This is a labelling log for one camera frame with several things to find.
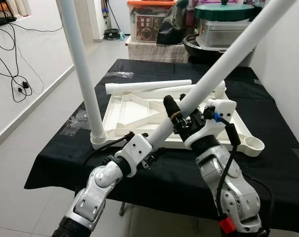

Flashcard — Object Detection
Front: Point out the black wok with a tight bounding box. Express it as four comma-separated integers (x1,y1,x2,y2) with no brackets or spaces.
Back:
183,34,249,62

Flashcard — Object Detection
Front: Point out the white ribbed plastic tabletop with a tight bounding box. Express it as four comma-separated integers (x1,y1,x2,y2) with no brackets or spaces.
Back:
91,80,265,158

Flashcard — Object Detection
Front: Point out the floral cloth covered stand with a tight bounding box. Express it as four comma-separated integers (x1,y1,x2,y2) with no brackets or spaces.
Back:
126,40,189,64

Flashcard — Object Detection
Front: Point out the black wire basket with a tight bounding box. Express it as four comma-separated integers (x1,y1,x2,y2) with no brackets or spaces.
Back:
0,0,17,26

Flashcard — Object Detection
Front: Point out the black tablecloth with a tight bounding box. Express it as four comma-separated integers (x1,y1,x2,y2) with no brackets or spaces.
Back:
24,58,299,235

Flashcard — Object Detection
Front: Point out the black wall cable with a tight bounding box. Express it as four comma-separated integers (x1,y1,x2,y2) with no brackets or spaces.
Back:
0,25,45,103

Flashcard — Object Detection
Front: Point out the black power adapter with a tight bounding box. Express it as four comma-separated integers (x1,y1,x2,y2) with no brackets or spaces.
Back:
18,79,31,90

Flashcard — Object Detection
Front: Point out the black bag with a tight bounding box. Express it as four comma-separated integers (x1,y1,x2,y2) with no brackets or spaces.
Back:
157,0,192,46

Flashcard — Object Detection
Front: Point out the stainless steel container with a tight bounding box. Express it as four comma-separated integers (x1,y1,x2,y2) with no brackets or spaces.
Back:
196,19,254,48

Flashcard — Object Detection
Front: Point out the grey metal table leg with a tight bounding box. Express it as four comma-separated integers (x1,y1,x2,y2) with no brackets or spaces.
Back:
119,200,130,217

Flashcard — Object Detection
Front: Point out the white plastic table leg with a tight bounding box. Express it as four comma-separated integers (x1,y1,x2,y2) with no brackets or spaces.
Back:
148,0,297,149
56,0,109,141
149,80,227,97
105,79,193,96

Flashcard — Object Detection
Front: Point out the green pot lid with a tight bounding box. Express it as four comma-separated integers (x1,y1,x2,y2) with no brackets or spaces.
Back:
194,1,256,22

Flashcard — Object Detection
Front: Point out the grey thin wall cable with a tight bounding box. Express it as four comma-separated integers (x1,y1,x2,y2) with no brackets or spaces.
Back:
11,22,63,33

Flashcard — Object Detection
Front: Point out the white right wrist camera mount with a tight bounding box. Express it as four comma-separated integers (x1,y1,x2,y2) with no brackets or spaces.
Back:
183,99,237,150

